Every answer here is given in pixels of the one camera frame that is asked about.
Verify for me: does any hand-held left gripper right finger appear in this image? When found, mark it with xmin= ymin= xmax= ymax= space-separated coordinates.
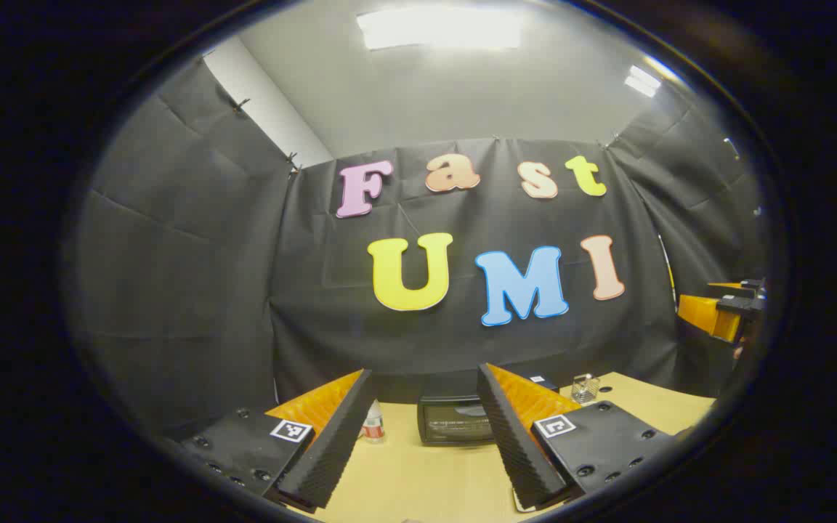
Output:
xmin=477 ymin=362 xmax=684 ymax=511

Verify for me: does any black backdrop cloth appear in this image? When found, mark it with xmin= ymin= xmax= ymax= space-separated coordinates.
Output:
xmin=73 ymin=54 xmax=768 ymax=437

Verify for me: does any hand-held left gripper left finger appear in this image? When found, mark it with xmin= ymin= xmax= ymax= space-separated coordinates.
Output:
xmin=161 ymin=368 xmax=379 ymax=509

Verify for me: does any clear bottle with red label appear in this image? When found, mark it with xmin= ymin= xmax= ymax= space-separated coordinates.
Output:
xmin=362 ymin=399 xmax=386 ymax=442

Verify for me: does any black electric oven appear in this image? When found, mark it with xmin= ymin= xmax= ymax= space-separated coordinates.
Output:
xmin=417 ymin=373 xmax=559 ymax=447

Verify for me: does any small ceiling light panel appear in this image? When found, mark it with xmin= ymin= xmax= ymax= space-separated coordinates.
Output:
xmin=623 ymin=65 xmax=663 ymax=98

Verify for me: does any large ceiling light panel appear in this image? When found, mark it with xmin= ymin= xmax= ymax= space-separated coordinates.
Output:
xmin=357 ymin=6 xmax=525 ymax=51

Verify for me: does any metal wire basket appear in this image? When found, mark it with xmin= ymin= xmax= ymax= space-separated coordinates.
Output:
xmin=570 ymin=373 xmax=602 ymax=405

